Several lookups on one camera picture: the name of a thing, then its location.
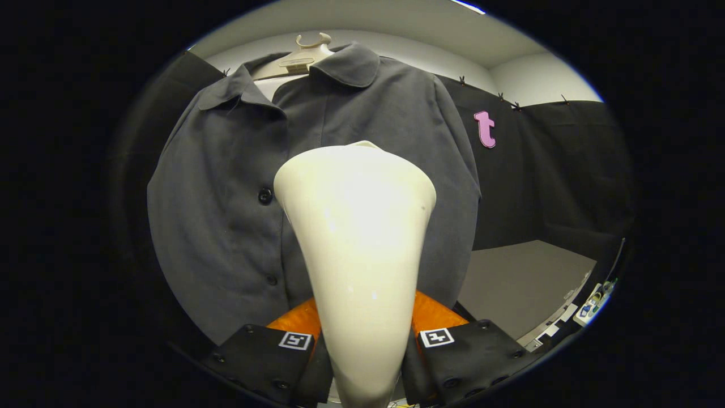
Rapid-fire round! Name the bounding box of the white garment steamer head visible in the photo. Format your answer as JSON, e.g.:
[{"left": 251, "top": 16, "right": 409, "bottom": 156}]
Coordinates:
[{"left": 274, "top": 141, "right": 437, "bottom": 408}]

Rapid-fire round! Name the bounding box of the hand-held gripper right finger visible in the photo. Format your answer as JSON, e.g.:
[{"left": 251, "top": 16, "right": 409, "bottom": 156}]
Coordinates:
[{"left": 399, "top": 290, "right": 541, "bottom": 406}]

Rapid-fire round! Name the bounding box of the black backdrop cloth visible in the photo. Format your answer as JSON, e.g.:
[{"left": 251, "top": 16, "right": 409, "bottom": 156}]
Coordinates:
[{"left": 108, "top": 51, "right": 635, "bottom": 352}]

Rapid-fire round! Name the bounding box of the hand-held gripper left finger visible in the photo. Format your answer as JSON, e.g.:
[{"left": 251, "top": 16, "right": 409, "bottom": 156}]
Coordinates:
[{"left": 201, "top": 297, "right": 336, "bottom": 407}]

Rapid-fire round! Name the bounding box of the grey low cabinet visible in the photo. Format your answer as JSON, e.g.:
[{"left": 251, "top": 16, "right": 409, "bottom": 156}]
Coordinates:
[{"left": 458, "top": 240, "right": 597, "bottom": 352}]

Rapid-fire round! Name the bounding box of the cream steamer hanger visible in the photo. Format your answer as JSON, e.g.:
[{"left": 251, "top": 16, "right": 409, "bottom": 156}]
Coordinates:
[{"left": 251, "top": 32, "right": 335, "bottom": 103}]

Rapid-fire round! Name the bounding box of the dark grey button shirt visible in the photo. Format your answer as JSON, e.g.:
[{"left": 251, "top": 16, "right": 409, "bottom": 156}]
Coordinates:
[{"left": 147, "top": 42, "right": 482, "bottom": 346}]

